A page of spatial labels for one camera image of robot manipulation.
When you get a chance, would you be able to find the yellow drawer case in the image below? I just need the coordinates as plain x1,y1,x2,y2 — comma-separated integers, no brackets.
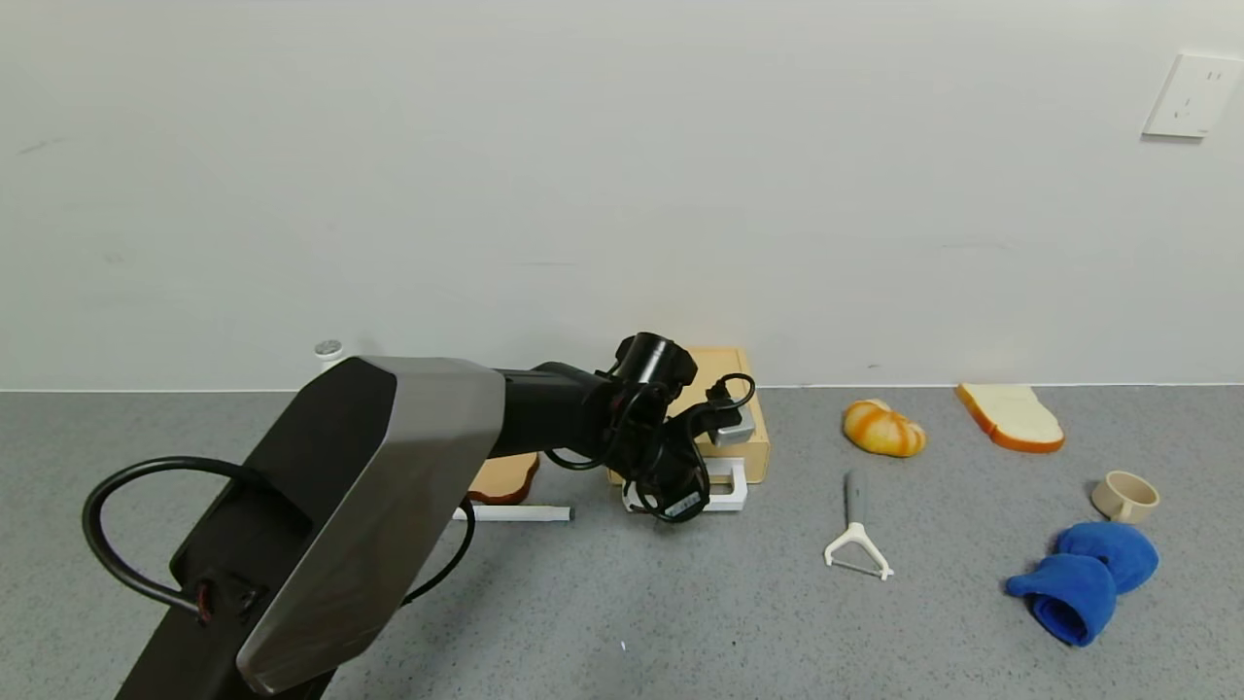
607,348,771,484

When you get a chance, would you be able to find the brown toast slice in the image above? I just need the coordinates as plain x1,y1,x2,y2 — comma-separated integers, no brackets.
466,452,540,505

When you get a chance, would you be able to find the white marker pen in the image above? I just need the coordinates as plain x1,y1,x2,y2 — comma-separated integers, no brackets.
452,505,574,523

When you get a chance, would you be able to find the orange striped bread roll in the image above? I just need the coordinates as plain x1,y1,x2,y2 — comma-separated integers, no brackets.
843,400,927,458

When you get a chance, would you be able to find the white bread slice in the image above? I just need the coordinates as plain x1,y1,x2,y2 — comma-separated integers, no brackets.
955,383,1065,454

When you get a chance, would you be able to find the blue towel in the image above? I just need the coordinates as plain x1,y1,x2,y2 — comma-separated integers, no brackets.
1006,521,1159,648

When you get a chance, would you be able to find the beige cup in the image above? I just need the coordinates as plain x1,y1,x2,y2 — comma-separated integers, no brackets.
1091,472,1160,524

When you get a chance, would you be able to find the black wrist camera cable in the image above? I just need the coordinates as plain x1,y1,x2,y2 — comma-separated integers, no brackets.
544,372,757,526

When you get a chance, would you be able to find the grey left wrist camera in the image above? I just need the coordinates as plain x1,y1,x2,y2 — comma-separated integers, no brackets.
711,406,757,447

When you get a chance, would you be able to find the white peeler with grey handle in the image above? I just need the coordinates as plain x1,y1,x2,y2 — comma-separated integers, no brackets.
824,472,894,580

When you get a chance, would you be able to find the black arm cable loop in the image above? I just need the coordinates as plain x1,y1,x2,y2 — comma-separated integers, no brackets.
83,456,477,623

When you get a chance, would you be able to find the white wall socket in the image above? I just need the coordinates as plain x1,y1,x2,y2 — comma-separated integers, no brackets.
1143,53,1244,139

